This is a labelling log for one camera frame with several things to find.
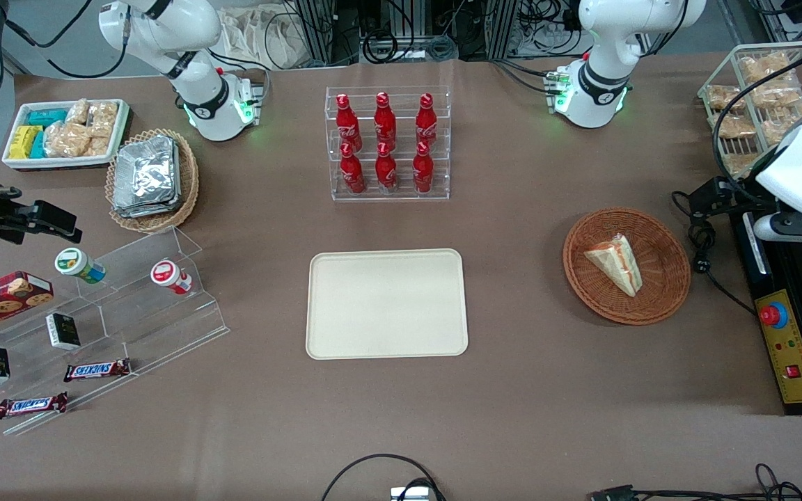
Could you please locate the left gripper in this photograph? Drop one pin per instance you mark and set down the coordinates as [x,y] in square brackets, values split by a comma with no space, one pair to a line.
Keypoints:
[734,195]

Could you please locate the triangle sandwich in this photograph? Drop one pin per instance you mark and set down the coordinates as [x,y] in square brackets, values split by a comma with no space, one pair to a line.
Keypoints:
[615,264]

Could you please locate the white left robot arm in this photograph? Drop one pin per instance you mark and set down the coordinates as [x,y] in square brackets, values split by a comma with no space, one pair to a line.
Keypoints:
[603,42]

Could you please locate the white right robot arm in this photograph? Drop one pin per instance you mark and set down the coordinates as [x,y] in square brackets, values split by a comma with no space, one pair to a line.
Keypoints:
[164,28]

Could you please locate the white rectangular snack tray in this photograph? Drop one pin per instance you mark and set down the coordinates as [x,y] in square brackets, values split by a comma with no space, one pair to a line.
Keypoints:
[14,163]

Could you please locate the round brown wicker basket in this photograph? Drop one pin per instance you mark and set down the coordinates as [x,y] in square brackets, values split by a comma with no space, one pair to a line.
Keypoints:
[662,292]

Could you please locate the oval tan wicker basket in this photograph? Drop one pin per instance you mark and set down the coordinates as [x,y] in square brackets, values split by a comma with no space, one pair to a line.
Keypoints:
[189,184]

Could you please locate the cream plastic tray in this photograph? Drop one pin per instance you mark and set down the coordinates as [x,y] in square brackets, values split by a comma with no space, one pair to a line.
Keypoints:
[387,304]

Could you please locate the brown snack bag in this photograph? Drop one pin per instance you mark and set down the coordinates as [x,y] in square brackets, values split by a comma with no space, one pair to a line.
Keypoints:
[741,163]
[738,126]
[722,97]
[784,99]
[763,67]
[784,130]

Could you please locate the green lid yogurt cup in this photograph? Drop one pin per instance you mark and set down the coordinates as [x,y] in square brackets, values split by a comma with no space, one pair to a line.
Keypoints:
[77,264]

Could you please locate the teal snack pack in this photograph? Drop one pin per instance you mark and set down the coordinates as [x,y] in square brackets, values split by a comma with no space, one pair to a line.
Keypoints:
[39,145]
[47,117]

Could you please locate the yellow snack pack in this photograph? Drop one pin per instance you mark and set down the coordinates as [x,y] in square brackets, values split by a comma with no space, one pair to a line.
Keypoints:
[24,141]

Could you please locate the red tartan cookie box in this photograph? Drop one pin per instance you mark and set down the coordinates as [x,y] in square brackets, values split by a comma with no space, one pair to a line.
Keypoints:
[1,300]

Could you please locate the clear rice cracker bag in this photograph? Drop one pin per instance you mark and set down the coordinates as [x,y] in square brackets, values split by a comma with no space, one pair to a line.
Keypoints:
[77,111]
[97,146]
[67,139]
[103,118]

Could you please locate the silver foil containers stack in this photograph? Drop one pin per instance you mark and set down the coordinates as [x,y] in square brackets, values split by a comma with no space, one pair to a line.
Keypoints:
[145,177]

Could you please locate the red lid yogurt cup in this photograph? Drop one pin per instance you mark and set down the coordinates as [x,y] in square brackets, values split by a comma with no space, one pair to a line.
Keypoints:
[168,275]

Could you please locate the clear acrylic tiered shelf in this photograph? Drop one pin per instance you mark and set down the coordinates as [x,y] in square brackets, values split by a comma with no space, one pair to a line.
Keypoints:
[150,327]

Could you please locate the Snickers chocolate bar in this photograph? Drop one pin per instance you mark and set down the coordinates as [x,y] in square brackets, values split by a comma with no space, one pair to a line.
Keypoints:
[30,405]
[97,370]

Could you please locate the black control box yellow panel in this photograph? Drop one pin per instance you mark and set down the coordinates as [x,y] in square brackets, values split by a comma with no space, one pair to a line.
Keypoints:
[791,362]

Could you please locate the red cola bottle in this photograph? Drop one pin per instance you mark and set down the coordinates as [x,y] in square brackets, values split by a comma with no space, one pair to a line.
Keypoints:
[352,174]
[386,172]
[347,125]
[427,122]
[423,172]
[385,122]

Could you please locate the clear acrylic bottle rack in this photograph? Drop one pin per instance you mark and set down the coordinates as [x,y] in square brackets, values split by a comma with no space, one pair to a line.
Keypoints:
[387,196]

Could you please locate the small silver device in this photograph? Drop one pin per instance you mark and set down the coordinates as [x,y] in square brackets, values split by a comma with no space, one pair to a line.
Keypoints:
[411,494]

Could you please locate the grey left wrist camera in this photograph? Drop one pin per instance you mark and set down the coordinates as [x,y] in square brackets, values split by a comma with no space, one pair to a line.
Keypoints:
[791,229]

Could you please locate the aluminium frame post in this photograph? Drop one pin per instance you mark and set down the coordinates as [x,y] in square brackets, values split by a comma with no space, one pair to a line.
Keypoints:
[502,28]
[321,31]

